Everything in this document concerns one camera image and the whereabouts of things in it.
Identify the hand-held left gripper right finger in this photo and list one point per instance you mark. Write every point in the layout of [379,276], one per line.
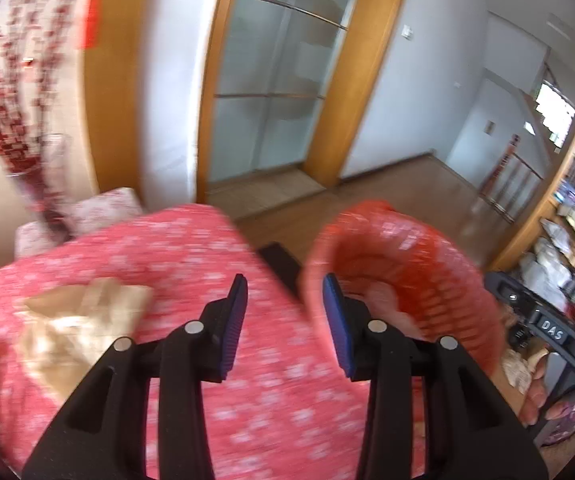
[337,325]

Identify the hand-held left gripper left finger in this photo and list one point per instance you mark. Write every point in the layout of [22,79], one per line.
[235,320]

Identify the red lined waste basket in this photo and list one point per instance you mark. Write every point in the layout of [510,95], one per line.
[417,270]

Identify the person's right hand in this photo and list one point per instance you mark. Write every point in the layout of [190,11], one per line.
[535,390]

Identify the cluttered shelf items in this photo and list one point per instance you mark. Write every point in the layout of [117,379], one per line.
[557,240]

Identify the red floral tablecloth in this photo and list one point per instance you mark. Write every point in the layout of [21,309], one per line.
[267,410]

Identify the wooden bookshelf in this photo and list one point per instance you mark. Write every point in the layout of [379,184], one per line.
[532,230]

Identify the wooden stair railing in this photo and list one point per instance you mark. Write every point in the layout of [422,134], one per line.
[512,180]

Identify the pink floral covered stool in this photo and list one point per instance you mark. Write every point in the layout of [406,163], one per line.
[102,210]

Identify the bright window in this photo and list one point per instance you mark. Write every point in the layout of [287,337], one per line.
[557,110]

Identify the frosted glass sliding door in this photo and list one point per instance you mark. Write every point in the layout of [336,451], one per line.
[267,60]

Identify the wooden door frame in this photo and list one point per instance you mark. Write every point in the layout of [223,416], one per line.
[347,110]

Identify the wooden wall trim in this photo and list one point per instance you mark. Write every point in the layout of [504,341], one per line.
[117,110]

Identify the small white wall switch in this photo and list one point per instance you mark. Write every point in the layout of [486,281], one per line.
[408,31]

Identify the red knot wall ornament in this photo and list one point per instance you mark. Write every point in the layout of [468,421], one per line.
[89,20]

